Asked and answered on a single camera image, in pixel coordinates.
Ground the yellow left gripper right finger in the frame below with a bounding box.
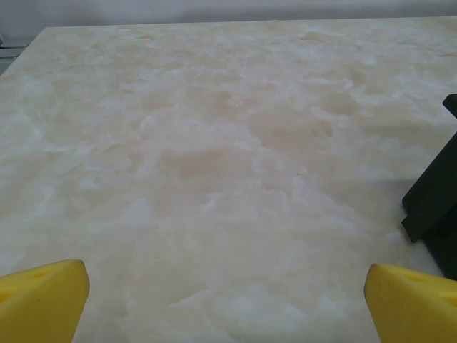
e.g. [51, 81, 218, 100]
[363, 263, 457, 343]

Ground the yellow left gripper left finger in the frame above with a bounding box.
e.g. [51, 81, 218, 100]
[0, 259, 90, 343]

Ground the black plastic bin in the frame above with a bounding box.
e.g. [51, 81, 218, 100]
[401, 93, 457, 280]

